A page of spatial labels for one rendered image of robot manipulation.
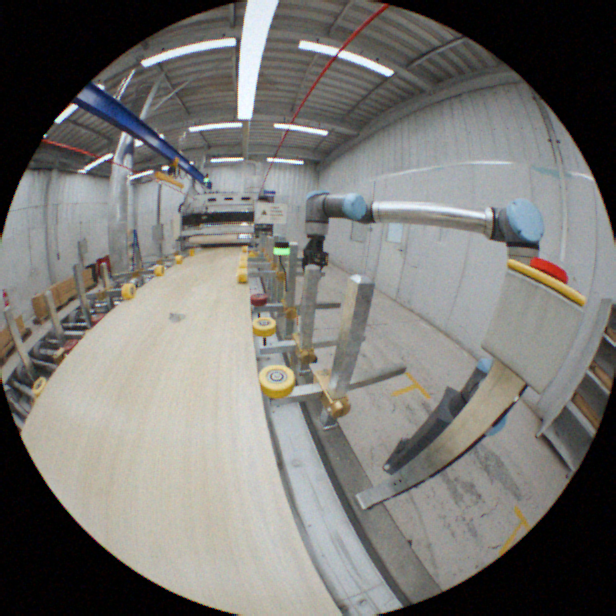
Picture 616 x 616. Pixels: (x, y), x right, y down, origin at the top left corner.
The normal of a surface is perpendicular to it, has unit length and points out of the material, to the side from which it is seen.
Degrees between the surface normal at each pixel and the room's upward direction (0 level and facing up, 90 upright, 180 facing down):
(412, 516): 0
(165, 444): 0
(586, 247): 90
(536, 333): 90
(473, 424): 90
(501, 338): 90
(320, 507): 0
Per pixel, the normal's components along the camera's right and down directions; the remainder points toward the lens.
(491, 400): -0.95, 0.05
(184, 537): 0.08, -0.91
